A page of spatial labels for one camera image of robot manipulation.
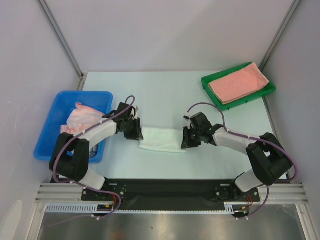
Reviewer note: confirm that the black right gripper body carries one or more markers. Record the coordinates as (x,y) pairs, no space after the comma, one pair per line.
(188,138)

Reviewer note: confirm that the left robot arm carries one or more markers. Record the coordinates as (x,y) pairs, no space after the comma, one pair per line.
(71,154)

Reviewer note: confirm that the green plastic tray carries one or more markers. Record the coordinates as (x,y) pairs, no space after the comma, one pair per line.
(259,94)

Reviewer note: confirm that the white slotted cable duct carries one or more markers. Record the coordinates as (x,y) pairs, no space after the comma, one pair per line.
(103,209)

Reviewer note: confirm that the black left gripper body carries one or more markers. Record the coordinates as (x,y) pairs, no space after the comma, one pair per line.
(127,127)

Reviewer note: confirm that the pale pink towel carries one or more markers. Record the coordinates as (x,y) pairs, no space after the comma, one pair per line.
(80,119)

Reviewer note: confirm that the patterned blue white towel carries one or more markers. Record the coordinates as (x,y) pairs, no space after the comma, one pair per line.
(93,152)

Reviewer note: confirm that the light blue towel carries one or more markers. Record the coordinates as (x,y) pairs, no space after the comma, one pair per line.
(162,140)

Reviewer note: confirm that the aluminium frame rail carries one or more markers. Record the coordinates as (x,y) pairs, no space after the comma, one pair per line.
(71,193)

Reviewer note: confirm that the blue plastic bin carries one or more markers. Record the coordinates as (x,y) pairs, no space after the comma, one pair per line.
(63,105)

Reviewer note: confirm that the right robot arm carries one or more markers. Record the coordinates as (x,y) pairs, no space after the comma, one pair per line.
(265,153)

